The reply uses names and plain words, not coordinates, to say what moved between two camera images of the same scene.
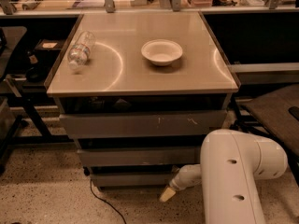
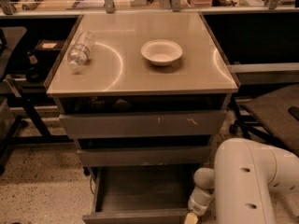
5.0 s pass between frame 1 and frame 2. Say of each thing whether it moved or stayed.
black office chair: stayed
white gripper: moved
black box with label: stayed
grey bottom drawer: moved
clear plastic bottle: stayed
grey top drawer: stayed
